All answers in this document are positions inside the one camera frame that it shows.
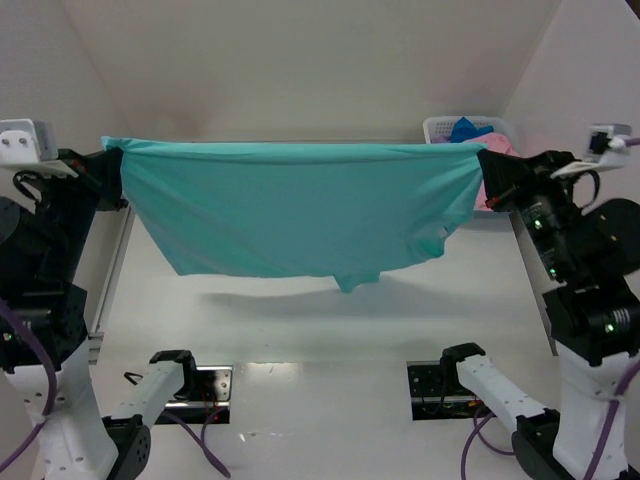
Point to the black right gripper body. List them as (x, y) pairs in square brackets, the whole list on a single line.
[(509, 181)]

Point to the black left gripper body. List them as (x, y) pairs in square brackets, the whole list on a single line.
[(100, 178)]

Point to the teal t shirt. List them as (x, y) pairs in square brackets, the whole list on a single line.
[(280, 210)]

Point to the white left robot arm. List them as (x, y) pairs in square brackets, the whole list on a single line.
[(44, 338)]

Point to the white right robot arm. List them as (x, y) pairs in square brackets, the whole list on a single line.
[(588, 251)]

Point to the pink t shirt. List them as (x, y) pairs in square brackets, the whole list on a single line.
[(498, 143)]

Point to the blue t shirt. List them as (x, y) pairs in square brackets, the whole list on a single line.
[(464, 130)]

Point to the purple t shirt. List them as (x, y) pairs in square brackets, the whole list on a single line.
[(440, 139)]

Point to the white plastic laundry basket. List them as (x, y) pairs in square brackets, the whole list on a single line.
[(442, 125)]

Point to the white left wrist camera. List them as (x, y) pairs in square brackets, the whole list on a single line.
[(29, 145)]

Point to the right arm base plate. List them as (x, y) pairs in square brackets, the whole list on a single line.
[(431, 399)]

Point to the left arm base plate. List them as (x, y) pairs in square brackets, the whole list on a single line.
[(212, 395)]

